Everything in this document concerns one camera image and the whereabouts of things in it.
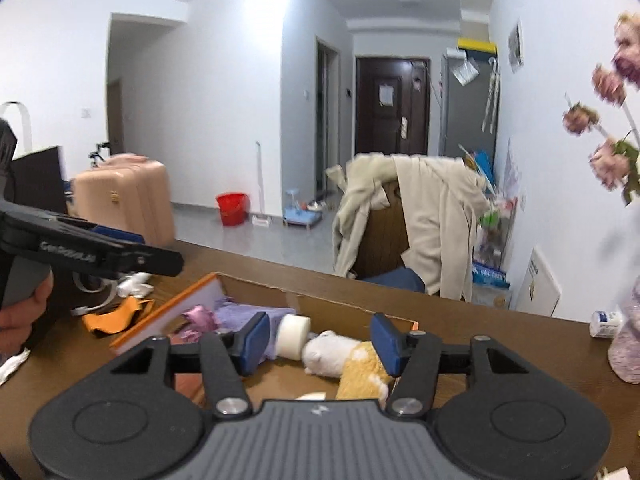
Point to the white flat mop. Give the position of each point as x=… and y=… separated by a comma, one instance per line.
x=260, y=185

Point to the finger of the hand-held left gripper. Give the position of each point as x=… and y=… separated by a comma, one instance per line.
x=120, y=236
x=155, y=262

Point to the small blue stool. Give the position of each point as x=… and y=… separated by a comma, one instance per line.
x=301, y=216

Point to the grey side door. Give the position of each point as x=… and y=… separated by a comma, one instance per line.
x=327, y=120

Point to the beige coat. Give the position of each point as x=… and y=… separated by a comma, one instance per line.
x=440, y=210

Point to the black tripod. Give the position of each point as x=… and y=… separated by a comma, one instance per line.
x=98, y=155

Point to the red bucket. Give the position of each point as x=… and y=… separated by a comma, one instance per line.
x=232, y=210

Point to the white paper notice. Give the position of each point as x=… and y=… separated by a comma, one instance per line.
x=385, y=95

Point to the clear plastic bag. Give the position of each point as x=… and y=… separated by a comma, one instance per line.
x=465, y=71

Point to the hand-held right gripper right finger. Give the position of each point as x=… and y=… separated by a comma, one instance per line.
x=387, y=342

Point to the dried rose bouquet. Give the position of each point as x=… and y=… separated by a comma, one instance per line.
x=607, y=160

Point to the pink suitcase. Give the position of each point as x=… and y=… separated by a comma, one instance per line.
x=130, y=195

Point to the person's left hand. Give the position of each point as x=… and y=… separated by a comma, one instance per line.
x=20, y=322

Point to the grey refrigerator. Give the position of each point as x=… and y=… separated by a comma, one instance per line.
x=465, y=120

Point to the white flat panel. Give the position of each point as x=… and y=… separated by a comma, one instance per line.
x=539, y=282

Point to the dark brown entrance door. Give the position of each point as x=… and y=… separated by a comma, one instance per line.
x=375, y=130

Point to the white hanging umbrella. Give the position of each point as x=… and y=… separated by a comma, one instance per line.
x=492, y=95

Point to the cluttered storage rack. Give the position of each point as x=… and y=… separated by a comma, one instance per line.
x=495, y=255

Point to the purple knit cloth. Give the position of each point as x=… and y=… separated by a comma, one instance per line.
x=227, y=317

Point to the red cardboard box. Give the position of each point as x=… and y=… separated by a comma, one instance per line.
x=325, y=310

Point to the yellow and white plush toy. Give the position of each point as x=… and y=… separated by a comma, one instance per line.
x=327, y=355

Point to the small white bottle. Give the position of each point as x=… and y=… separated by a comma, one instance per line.
x=605, y=323

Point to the yellow box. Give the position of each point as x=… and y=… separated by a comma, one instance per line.
x=477, y=45

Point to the white soft roll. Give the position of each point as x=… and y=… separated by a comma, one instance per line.
x=292, y=336

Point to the black paper bag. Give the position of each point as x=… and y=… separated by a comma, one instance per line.
x=40, y=180

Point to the wall picture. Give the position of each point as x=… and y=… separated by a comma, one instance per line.
x=515, y=46

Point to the wooden chair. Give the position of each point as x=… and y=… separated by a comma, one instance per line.
x=385, y=235

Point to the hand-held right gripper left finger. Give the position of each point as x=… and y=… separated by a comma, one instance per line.
x=252, y=342

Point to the pink textured vase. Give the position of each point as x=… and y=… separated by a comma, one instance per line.
x=627, y=345

